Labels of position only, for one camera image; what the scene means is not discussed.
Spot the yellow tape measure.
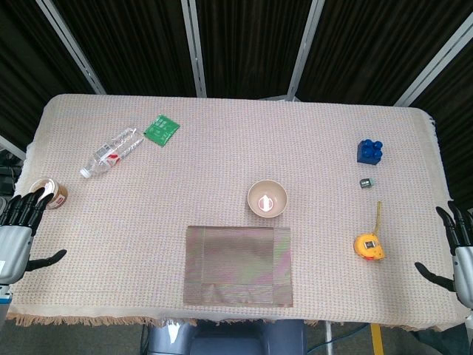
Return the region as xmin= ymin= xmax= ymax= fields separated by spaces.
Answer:
xmin=353 ymin=201 xmax=385 ymax=263

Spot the grey aluminium partition post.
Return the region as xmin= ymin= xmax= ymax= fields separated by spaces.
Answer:
xmin=393 ymin=16 xmax=473 ymax=107
xmin=180 ymin=0 xmax=208 ymax=98
xmin=35 ymin=0 xmax=107 ymax=95
xmin=287 ymin=0 xmax=327 ymax=101
xmin=0 ymin=134 xmax=27 ymax=161

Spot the blue floor cable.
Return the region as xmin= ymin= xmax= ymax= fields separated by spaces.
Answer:
xmin=307 ymin=325 xmax=371 ymax=352

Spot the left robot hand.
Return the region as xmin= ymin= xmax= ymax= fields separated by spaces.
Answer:
xmin=0 ymin=190 xmax=68 ymax=285

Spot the blue toy building block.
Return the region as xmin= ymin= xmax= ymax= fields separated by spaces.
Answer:
xmin=356 ymin=138 xmax=385 ymax=166

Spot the brown tape roll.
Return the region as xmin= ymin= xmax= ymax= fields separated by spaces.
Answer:
xmin=29 ymin=178 xmax=69 ymax=211

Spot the green sachet packet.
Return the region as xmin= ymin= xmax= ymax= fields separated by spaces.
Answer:
xmin=143 ymin=114 xmax=181 ymax=147

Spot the clear plastic water bottle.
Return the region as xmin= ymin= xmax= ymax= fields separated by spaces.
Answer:
xmin=79 ymin=126 xmax=145 ymax=179

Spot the black pleated curtain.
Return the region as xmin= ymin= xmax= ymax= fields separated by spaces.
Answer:
xmin=0 ymin=0 xmax=473 ymax=215

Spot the light brown bowl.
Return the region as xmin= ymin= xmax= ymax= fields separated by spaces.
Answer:
xmin=247 ymin=179 xmax=288 ymax=217

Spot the grey robot torso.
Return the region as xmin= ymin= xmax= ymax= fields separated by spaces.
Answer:
xmin=146 ymin=319 xmax=307 ymax=355

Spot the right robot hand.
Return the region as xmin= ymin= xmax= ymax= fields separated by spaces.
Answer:
xmin=414 ymin=200 xmax=473 ymax=310

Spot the pink woven tablecloth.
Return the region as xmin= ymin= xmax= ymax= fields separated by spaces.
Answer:
xmin=5 ymin=92 xmax=466 ymax=332

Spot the brown woven placemat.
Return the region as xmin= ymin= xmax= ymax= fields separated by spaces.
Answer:
xmin=183 ymin=225 xmax=294 ymax=307

